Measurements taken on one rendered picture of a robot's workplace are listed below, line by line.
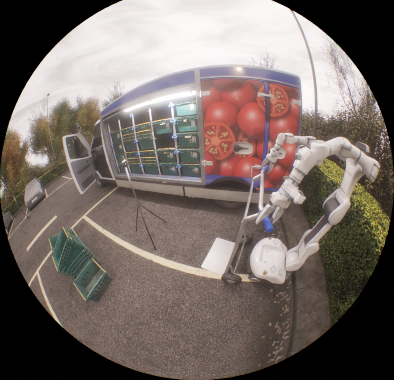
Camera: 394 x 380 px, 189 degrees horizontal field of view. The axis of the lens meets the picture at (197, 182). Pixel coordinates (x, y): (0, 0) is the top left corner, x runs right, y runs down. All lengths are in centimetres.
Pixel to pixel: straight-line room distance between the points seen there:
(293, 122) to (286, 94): 41
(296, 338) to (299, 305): 48
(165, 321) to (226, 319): 68
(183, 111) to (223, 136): 78
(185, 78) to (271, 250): 256
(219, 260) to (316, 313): 171
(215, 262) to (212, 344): 116
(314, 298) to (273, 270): 94
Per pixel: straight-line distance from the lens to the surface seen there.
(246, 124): 171
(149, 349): 188
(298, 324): 196
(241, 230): 79
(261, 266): 145
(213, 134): 173
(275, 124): 181
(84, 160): 417
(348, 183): 111
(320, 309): 217
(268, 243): 162
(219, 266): 174
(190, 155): 207
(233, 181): 194
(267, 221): 59
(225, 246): 189
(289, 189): 51
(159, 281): 177
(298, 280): 198
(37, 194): 951
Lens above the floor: 163
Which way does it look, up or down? 30 degrees down
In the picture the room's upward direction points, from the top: 4 degrees counter-clockwise
